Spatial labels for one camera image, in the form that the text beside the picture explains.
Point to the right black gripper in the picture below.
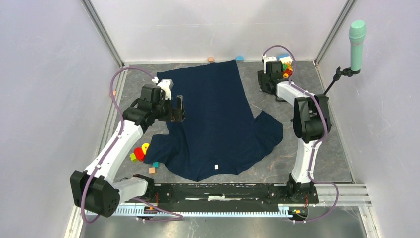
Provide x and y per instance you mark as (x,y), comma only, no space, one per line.
(262,77)

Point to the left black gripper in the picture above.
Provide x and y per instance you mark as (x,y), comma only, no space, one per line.
(174,115)

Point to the navy blue t-shirt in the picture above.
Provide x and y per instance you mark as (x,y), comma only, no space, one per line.
(219,135)

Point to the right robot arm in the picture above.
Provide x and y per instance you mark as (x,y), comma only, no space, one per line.
(311,123)

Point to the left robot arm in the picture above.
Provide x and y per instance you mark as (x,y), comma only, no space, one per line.
(94,189)

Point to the colourful toy block car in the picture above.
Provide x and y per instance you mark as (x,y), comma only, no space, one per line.
(287,65)

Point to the blue cup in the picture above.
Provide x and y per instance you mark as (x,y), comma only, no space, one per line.
(239,58)

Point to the teal small block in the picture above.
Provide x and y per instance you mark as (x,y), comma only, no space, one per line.
(156,164)

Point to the black microphone tripod stand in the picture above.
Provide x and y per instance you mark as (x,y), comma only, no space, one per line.
(338,74)

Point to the mint green microphone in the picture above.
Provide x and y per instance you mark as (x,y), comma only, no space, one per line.
(357,33)

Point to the right black display frame box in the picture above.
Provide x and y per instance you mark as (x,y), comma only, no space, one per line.
(279,99)

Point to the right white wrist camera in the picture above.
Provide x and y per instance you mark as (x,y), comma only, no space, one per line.
(266,59)

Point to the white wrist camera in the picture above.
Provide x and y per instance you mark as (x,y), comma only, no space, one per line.
(266,59)
(166,85)

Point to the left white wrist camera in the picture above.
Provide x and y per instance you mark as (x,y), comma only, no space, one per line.
(166,85)

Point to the red yellow ring stacker toy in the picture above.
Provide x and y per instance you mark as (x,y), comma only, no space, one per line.
(139,153)

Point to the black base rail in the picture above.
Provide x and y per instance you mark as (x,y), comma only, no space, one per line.
(226,197)

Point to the aluminium frame rail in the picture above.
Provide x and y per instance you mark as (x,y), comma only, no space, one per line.
(344,195)

